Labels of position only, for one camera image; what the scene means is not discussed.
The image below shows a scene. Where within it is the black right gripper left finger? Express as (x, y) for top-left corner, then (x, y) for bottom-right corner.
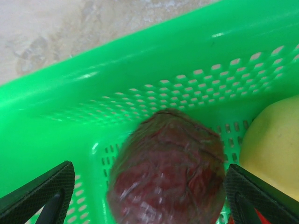
(0, 160), (75, 224)

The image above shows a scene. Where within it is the dark red wrinkled fruit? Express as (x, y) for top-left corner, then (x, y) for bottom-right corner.
(106, 108), (227, 224)

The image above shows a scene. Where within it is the green perforated plastic basket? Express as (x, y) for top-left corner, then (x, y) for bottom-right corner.
(0, 0), (299, 224)

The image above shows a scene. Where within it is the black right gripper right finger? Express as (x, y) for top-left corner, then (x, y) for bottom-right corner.
(224, 163), (299, 224)

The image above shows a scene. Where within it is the pale yellow toy fruit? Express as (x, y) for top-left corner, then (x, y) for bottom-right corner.
(238, 94), (299, 206)

